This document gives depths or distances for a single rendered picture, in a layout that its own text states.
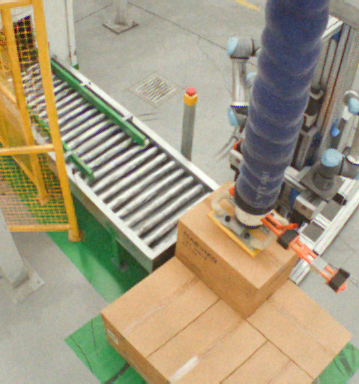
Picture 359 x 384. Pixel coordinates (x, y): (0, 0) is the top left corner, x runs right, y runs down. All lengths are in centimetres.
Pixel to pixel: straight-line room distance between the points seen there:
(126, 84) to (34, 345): 275
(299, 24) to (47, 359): 269
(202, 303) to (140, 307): 36
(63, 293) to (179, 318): 105
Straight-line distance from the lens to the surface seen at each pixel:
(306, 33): 169
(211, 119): 463
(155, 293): 298
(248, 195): 234
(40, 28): 247
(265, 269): 265
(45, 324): 355
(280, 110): 191
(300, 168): 311
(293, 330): 298
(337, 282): 241
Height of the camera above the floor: 322
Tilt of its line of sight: 52 degrees down
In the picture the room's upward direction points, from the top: 4 degrees clockwise
